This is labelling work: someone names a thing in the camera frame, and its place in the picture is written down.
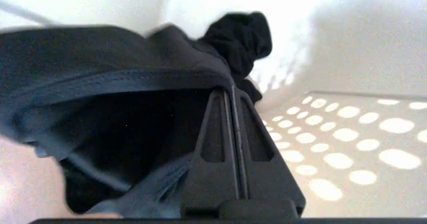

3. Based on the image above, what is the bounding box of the white laundry basket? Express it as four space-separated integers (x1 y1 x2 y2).
0 0 427 218

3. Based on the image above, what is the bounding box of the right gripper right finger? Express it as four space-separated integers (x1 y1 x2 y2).
232 86 306 218

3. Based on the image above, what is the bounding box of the black garment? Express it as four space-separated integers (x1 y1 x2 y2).
0 11 273 220

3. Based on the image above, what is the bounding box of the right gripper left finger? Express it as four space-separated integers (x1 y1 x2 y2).
181 89 241 218

